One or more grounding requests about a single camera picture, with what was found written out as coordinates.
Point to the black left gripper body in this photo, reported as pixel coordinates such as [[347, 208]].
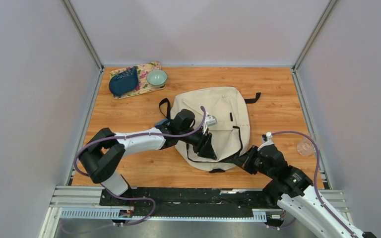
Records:
[[199, 148]]

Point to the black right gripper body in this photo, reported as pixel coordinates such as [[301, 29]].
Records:
[[250, 163]]

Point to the cream canvas backpack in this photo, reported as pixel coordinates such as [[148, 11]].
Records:
[[231, 133]]

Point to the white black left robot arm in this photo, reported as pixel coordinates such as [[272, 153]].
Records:
[[103, 153]]

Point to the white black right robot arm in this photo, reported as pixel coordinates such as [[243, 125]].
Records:
[[293, 191]]

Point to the small blue wallet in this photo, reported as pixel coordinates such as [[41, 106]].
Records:
[[162, 123]]

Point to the clear glass cup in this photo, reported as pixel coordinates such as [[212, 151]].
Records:
[[306, 147]]

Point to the light green ceramic bowl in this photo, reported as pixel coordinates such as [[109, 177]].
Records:
[[157, 78]]

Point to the floral pattern tray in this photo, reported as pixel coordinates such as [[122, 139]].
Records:
[[143, 86]]

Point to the dark blue leaf-shaped dish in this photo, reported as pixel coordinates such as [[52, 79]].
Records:
[[124, 82]]

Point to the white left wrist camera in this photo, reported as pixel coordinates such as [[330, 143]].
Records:
[[208, 122]]

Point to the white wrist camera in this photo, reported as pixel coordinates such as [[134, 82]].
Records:
[[208, 122], [266, 140]]

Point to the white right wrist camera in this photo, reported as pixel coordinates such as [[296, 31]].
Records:
[[266, 140]]

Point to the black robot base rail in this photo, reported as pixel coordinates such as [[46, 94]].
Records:
[[191, 202]]

